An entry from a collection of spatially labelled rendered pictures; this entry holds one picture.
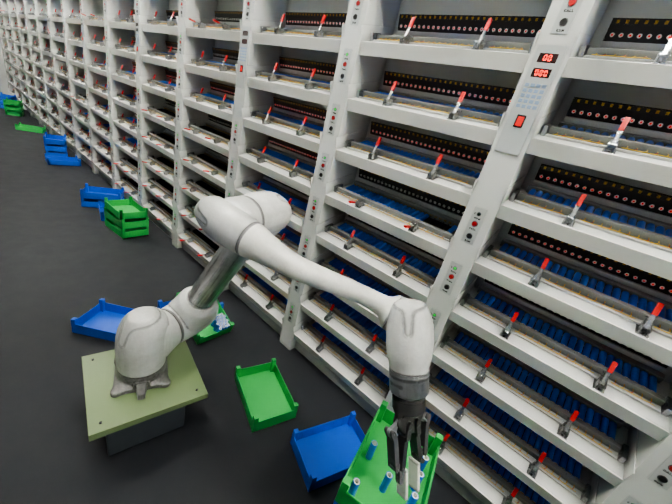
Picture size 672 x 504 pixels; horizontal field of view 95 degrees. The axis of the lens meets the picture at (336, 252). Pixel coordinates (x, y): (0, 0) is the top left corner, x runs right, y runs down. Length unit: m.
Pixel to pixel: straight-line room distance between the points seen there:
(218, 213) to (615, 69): 1.04
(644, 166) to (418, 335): 0.70
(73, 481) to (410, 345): 1.20
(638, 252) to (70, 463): 1.83
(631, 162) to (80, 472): 1.87
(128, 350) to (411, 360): 0.93
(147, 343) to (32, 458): 0.55
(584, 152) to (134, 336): 1.44
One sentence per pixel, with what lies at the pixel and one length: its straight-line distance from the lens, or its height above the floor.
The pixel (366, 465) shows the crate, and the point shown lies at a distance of 1.06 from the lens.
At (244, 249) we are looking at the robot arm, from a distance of 0.80.
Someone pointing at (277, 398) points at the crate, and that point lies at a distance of 1.64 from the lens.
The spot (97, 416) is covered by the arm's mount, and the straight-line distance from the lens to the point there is 1.35.
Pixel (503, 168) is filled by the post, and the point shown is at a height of 1.24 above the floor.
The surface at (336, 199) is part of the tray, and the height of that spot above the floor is 0.93.
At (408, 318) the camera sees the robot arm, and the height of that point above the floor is 0.91.
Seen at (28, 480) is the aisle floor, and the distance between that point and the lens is 1.56.
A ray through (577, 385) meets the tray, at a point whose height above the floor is 0.72.
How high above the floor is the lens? 1.26
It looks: 23 degrees down
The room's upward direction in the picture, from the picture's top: 15 degrees clockwise
